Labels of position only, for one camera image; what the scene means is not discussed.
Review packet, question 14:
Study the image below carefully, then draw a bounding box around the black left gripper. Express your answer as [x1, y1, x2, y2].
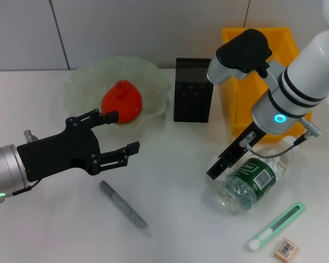
[17, 108, 140, 183]

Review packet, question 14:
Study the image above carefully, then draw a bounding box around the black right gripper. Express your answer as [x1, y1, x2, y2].
[207, 122, 267, 180]

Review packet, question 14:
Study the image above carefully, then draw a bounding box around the clear water bottle green label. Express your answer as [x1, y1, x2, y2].
[205, 135, 301, 216]

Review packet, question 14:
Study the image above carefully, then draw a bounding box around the red round fruit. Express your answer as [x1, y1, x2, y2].
[100, 79, 143, 124]

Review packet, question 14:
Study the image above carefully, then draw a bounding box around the translucent wavy glass fruit plate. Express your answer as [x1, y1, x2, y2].
[63, 56, 172, 132]

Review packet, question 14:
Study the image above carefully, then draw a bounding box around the grey marker pen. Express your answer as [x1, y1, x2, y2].
[99, 180, 152, 237]

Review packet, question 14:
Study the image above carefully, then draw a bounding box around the black mesh pen holder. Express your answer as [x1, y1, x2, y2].
[173, 57, 214, 123]

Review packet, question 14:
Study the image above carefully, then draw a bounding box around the mint green utility knife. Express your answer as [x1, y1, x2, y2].
[247, 202, 306, 252]

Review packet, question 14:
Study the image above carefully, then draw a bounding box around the beige eraser with barcode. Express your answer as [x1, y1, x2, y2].
[273, 237, 298, 260]

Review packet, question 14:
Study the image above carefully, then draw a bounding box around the yellow plastic storage bin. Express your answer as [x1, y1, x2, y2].
[221, 26, 312, 142]

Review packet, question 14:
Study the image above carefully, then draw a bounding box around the right gripper cable with plugs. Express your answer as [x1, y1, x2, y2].
[240, 117, 323, 159]

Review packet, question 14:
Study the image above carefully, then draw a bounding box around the left gripper cable with plug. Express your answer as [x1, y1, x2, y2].
[12, 130, 42, 196]

